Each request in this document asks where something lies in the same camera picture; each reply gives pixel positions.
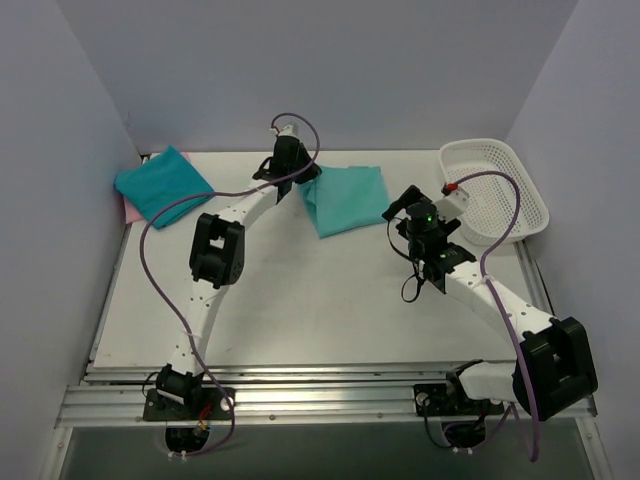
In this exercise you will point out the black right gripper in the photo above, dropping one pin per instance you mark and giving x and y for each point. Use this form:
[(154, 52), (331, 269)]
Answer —
[(400, 204)]

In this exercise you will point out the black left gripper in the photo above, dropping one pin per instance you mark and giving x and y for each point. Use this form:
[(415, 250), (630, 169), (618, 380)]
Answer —
[(304, 170)]

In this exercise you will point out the light green t shirt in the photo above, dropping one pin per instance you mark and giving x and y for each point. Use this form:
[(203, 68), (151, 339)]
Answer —
[(343, 199)]

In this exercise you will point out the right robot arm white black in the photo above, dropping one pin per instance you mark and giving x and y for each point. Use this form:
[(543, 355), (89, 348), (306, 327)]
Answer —
[(553, 368)]

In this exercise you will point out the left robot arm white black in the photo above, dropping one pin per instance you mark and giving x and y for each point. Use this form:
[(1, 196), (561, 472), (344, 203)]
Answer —
[(217, 261)]

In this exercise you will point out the white perforated plastic basket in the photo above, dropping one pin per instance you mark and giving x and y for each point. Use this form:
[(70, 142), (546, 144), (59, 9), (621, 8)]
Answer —
[(499, 187)]

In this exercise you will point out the folded teal t shirt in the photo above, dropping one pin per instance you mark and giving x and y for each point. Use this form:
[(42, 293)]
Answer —
[(162, 187)]

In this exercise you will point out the folded pink t shirt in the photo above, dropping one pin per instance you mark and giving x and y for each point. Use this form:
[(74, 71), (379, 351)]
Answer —
[(131, 212)]

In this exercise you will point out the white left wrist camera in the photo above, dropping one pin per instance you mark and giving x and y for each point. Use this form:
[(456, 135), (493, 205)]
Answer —
[(291, 129)]

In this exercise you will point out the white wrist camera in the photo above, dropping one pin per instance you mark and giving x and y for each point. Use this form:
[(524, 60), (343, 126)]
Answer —
[(291, 129), (453, 203)]

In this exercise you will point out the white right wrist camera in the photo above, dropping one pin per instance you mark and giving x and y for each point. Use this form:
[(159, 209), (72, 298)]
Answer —
[(453, 203)]

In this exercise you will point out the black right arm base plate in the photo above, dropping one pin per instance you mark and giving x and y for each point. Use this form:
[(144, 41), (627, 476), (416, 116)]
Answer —
[(444, 400)]

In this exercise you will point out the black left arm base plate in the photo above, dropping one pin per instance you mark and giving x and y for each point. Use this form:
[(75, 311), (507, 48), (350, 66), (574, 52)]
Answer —
[(210, 404)]

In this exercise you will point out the aluminium rail frame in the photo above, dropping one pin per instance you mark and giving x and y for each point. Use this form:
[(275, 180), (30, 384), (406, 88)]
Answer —
[(316, 330)]

